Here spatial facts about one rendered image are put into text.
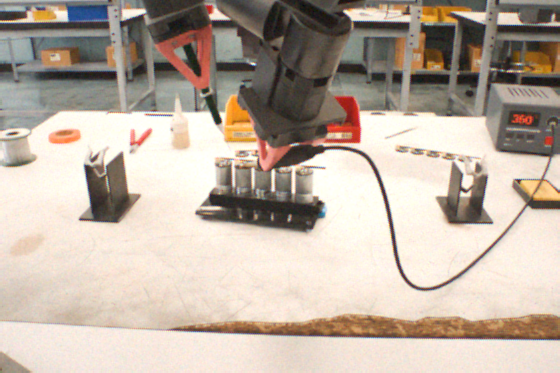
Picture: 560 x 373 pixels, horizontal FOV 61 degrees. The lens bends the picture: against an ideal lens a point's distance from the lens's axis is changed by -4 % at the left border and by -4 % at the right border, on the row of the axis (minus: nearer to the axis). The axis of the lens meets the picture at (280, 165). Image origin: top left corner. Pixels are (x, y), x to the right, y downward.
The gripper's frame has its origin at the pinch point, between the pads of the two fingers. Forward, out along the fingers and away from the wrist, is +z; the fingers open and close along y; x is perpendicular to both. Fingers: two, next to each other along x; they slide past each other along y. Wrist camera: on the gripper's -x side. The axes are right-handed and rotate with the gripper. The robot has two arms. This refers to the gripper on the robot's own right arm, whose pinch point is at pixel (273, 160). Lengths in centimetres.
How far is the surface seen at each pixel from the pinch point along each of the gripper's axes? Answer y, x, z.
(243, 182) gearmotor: 0.0, -4.4, 9.2
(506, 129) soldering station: -50, 0, 7
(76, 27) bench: -21, -233, 140
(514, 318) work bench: -12.3, 27.7, -3.0
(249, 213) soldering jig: 0.8, -0.2, 10.4
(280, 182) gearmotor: -3.6, -1.4, 6.9
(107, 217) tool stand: 17.3, -8.5, 15.5
